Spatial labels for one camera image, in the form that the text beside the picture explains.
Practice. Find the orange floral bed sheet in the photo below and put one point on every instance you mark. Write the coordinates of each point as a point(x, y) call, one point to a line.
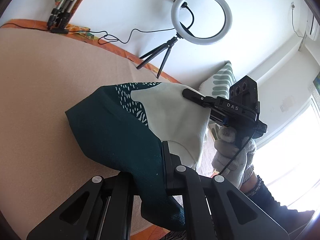
point(84, 34)

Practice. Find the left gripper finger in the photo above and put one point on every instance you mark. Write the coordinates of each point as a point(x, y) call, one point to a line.
point(175, 174)

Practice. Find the dark sleeved right forearm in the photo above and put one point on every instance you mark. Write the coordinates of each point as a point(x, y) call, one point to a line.
point(293, 221)

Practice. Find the white ring light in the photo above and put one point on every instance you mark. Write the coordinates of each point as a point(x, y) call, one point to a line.
point(196, 40)

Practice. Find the pink blanket on bed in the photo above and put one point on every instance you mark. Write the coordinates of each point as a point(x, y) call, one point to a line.
point(42, 76)

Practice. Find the white pillow green stripes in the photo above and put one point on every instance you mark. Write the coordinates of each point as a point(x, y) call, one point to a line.
point(219, 83)

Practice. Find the grey gloved right hand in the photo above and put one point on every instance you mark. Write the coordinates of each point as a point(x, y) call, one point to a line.
point(234, 163)

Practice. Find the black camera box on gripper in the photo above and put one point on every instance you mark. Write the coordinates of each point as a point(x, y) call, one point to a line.
point(245, 92)

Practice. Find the black mini tripod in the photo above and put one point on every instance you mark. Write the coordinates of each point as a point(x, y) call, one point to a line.
point(167, 46)

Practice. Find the white and teal printed shirt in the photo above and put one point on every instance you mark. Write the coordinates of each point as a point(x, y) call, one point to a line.
point(123, 127)

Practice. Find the white air conditioner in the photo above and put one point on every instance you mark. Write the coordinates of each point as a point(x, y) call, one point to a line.
point(312, 27)

